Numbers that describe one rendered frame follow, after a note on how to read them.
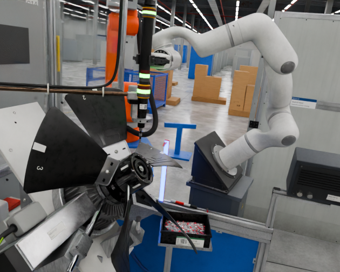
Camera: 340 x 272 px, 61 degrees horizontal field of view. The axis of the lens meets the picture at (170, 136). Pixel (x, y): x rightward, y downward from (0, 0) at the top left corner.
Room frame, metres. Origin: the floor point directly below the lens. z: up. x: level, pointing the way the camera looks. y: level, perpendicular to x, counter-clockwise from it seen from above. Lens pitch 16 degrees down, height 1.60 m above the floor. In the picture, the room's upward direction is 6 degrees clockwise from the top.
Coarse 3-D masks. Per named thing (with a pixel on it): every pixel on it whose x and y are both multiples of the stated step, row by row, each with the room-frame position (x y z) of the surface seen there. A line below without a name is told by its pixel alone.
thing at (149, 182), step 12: (132, 156) 0.87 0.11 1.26; (120, 168) 0.85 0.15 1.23; (132, 168) 0.83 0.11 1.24; (144, 168) 0.90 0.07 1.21; (120, 180) 0.83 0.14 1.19; (132, 180) 0.82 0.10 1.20; (144, 180) 0.86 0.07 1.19; (108, 192) 0.83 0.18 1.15; (120, 192) 0.86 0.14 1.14; (132, 192) 0.85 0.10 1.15
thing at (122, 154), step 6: (114, 144) 0.95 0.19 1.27; (120, 144) 0.95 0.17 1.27; (126, 144) 0.95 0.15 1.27; (108, 150) 0.93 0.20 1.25; (114, 150) 0.94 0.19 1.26; (120, 150) 0.94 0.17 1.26; (126, 150) 0.94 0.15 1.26; (108, 156) 0.92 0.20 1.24; (114, 156) 0.92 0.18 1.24; (120, 156) 0.93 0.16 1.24; (126, 156) 0.93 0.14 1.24
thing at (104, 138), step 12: (72, 96) 0.99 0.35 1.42; (96, 96) 1.04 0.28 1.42; (108, 96) 1.06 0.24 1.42; (120, 96) 1.09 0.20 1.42; (72, 108) 0.97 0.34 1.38; (84, 108) 0.99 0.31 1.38; (96, 108) 1.00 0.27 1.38; (108, 108) 1.02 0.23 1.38; (120, 108) 1.04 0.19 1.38; (84, 120) 0.96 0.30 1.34; (96, 120) 0.98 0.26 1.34; (108, 120) 0.99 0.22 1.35; (120, 120) 1.01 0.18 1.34; (96, 132) 0.95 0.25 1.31; (108, 132) 0.96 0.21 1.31; (120, 132) 0.97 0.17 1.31; (108, 144) 0.94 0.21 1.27
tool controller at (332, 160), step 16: (304, 160) 1.11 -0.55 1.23; (320, 160) 1.11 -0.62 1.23; (336, 160) 1.11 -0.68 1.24; (288, 176) 1.21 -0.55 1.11; (304, 176) 1.11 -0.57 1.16; (320, 176) 1.09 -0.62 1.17; (336, 176) 1.07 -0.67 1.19; (288, 192) 1.15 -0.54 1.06; (304, 192) 1.12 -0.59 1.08; (320, 192) 1.10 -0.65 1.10; (336, 192) 1.09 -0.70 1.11
